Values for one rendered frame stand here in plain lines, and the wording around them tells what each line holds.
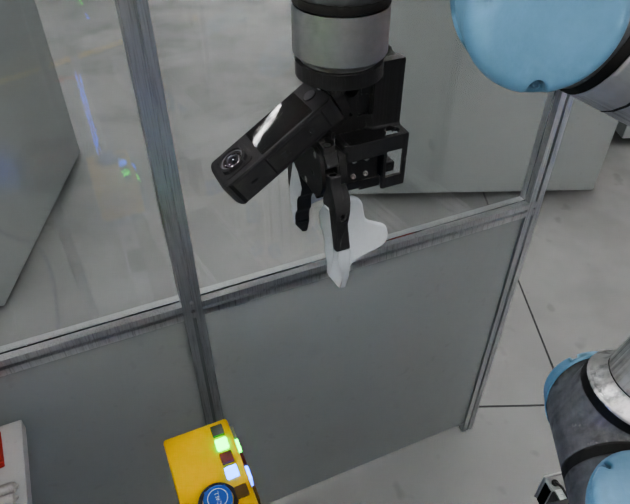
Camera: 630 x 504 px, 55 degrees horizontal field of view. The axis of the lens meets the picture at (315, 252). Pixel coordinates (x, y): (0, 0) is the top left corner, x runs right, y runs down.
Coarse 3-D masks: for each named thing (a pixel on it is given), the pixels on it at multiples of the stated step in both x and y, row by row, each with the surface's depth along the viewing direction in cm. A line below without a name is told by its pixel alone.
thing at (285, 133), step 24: (288, 96) 50; (312, 96) 48; (264, 120) 50; (288, 120) 48; (312, 120) 47; (336, 120) 48; (240, 144) 50; (264, 144) 48; (288, 144) 48; (312, 144) 49; (216, 168) 50; (240, 168) 48; (264, 168) 48; (240, 192) 48
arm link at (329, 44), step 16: (304, 16) 43; (320, 16) 42; (368, 16) 42; (384, 16) 43; (304, 32) 44; (320, 32) 43; (336, 32) 43; (352, 32) 43; (368, 32) 43; (384, 32) 44; (304, 48) 45; (320, 48) 44; (336, 48) 43; (352, 48) 43; (368, 48) 44; (384, 48) 45; (320, 64) 45; (336, 64) 44; (352, 64) 44; (368, 64) 45
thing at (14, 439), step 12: (12, 432) 115; (24, 432) 117; (12, 444) 113; (24, 444) 114; (12, 456) 111; (24, 456) 111; (0, 468) 109; (12, 468) 109; (24, 468) 109; (0, 480) 108; (12, 480) 108; (24, 480) 108; (24, 492) 106
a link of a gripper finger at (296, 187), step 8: (296, 176) 58; (296, 184) 58; (304, 184) 57; (296, 192) 59; (304, 192) 58; (312, 192) 58; (296, 200) 60; (304, 200) 60; (312, 200) 62; (296, 208) 60; (304, 208) 61; (296, 216) 62; (304, 216) 62; (296, 224) 62; (304, 224) 63
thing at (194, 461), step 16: (192, 432) 91; (208, 432) 91; (176, 448) 89; (192, 448) 89; (208, 448) 89; (176, 464) 87; (192, 464) 87; (208, 464) 87; (240, 464) 87; (176, 480) 85; (192, 480) 85; (208, 480) 85; (224, 480) 85; (240, 480) 85; (192, 496) 84
